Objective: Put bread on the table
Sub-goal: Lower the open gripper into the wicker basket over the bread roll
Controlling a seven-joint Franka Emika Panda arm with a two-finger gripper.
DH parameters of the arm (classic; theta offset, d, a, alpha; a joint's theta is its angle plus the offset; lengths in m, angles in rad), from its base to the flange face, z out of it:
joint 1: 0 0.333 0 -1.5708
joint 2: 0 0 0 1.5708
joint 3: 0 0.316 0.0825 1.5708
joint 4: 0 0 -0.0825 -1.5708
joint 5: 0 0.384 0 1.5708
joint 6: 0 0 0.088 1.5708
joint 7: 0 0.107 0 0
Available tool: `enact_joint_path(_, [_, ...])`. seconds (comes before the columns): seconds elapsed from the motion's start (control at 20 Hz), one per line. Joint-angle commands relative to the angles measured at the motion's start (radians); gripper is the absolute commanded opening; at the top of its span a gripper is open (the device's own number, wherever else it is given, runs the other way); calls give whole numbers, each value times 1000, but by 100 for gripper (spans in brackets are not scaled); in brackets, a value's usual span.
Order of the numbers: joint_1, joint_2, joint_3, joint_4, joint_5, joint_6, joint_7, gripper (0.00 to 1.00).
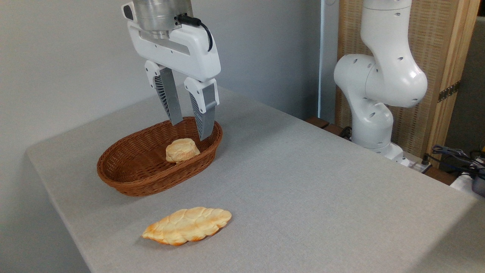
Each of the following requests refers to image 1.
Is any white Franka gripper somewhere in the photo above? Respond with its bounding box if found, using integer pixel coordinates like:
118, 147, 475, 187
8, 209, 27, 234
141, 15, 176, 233
121, 2, 221, 141

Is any small round bread roll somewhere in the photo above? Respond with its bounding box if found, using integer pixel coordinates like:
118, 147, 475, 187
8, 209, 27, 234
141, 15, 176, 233
166, 138, 201, 164

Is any long braided bread loaf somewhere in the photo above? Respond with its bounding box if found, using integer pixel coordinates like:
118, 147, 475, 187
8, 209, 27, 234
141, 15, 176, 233
142, 207, 232, 246

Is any brown wicker oval basket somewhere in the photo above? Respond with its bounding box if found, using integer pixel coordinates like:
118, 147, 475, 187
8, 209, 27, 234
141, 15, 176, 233
97, 116, 223, 197

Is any wooden woven folding screen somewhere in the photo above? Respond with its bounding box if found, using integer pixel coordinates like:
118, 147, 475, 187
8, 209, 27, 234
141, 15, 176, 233
335, 0, 482, 168

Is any metal screen hinge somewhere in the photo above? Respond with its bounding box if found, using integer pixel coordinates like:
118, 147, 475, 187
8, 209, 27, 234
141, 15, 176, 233
438, 80, 461, 103

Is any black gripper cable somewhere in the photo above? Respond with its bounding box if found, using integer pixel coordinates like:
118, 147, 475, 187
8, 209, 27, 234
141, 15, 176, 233
177, 14, 214, 52

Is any white vertical wall trim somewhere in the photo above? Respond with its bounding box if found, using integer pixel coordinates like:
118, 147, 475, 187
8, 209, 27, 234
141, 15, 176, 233
318, 0, 327, 122

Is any blue-grey cable bundle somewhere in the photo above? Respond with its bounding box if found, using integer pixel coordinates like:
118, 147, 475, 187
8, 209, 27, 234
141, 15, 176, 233
431, 144, 485, 179

